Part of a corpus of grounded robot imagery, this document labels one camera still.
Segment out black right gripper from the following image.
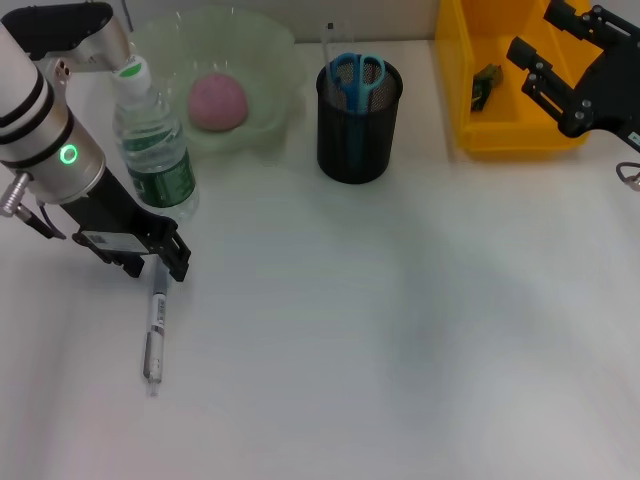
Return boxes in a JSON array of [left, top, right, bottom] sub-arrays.
[[505, 0, 640, 152]]

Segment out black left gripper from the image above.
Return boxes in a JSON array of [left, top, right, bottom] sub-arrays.
[[58, 167, 193, 283]]

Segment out grey pen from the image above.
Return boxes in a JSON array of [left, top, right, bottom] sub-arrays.
[[143, 262, 175, 400]]

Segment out green plastic wrapper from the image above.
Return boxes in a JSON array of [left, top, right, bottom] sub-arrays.
[[471, 63, 504, 112]]

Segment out clear water bottle green label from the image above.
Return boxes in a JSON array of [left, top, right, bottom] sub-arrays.
[[110, 53, 201, 222]]

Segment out pink peach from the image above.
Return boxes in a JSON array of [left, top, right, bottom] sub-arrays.
[[187, 72, 250, 132]]

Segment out blue scissors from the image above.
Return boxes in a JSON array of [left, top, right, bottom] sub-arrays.
[[328, 52, 386, 169]]

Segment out clear plastic ruler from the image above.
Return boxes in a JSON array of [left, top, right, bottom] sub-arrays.
[[319, 20, 357, 67]]

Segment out black mesh pen holder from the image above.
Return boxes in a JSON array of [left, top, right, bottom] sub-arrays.
[[315, 53, 404, 185]]

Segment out green translucent fruit bowl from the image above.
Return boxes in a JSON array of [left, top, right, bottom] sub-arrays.
[[129, 7, 309, 156]]

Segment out yellow plastic bin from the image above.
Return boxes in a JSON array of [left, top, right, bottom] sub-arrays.
[[433, 0, 615, 161]]

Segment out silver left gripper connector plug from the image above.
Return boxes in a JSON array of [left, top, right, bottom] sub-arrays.
[[0, 172, 32, 220]]

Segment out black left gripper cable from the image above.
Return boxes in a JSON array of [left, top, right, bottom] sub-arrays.
[[17, 198, 67, 241]]

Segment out grey right gripper cable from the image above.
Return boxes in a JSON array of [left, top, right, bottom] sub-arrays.
[[615, 160, 640, 193]]

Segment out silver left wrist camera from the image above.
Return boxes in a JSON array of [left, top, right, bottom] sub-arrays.
[[0, 1, 133, 77]]

